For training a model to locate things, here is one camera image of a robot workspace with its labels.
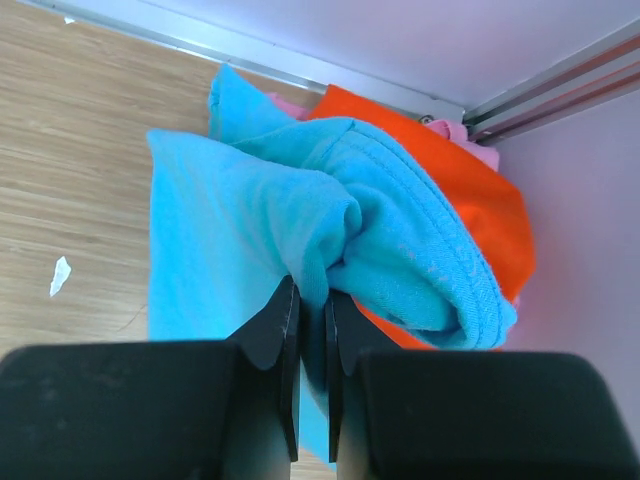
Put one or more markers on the right aluminium corner post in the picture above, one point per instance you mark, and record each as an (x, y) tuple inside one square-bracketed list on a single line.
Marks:
[(602, 71)]

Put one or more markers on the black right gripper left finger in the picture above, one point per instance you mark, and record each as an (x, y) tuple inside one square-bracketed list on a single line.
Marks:
[(225, 409)]

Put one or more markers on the folded pink t shirt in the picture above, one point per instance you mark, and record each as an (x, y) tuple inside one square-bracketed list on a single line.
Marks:
[(465, 137)]

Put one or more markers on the teal t shirt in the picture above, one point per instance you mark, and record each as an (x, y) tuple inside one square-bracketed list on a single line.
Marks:
[(229, 214)]

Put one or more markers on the white paper scrap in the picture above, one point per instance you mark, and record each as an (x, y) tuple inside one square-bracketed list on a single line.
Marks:
[(62, 272)]

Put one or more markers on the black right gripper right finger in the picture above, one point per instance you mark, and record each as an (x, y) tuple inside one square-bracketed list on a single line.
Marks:
[(437, 414)]

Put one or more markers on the folded orange t shirt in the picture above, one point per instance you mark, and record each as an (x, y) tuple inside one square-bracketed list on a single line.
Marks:
[(434, 245)]

